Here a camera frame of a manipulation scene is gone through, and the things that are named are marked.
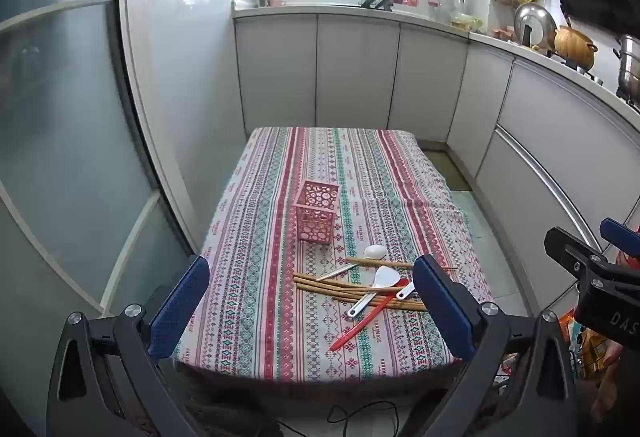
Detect pile of snack packets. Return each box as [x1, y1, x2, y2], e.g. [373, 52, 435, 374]
[557, 309, 618, 380]

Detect striped patterned tablecloth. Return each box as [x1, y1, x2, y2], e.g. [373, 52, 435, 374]
[172, 127, 496, 380]

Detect person's right hand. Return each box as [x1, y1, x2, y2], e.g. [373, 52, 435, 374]
[590, 347, 626, 424]

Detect red plastic spoon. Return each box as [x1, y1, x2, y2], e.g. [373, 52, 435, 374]
[330, 278, 410, 352]

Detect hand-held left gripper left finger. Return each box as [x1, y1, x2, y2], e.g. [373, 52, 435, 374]
[47, 256, 211, 437]

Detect white soup spoon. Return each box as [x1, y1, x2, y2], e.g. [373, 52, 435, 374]
[316, 244, 386, 281]

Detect white kitchen countertop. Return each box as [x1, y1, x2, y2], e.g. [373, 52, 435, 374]
[231, 0, 640, 118]

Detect wooden chopstick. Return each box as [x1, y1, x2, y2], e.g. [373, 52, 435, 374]
[293, 273, 376, 292]
[294, 279, 428, 313]
[297, 286, 366, 303]
[345, 259, 418, 269]
[344, 257, 458, 271]

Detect white kitchen cabinets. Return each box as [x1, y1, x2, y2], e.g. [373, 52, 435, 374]
[232, 12, 640, 268]

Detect orange cooking pot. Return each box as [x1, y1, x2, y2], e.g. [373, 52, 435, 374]
[553, 24, 598, 70]

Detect black cable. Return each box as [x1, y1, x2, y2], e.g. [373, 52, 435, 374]
[327, 400, 401, 437]

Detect white rice paddle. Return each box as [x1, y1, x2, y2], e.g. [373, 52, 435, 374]
[370, 265, 401, 292]

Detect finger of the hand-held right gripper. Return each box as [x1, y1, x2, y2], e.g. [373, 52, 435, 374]
[600, 218, 640, 263]
[544, 227, 608, 280]

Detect white long-handled utensil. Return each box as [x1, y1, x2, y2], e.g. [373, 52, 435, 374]
[347, 281, 417, 318]

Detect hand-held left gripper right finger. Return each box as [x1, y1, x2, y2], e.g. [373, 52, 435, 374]
[413, 254, 583, 437]

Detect pink perforated utensil basket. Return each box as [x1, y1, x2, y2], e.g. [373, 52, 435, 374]
[293, 180, 342, 245]

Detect steel stock pot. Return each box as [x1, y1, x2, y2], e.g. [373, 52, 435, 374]
[614, 34, 640, 98]

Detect steel pot lid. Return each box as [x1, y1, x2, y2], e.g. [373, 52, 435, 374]
[514, 2, 557, 48]

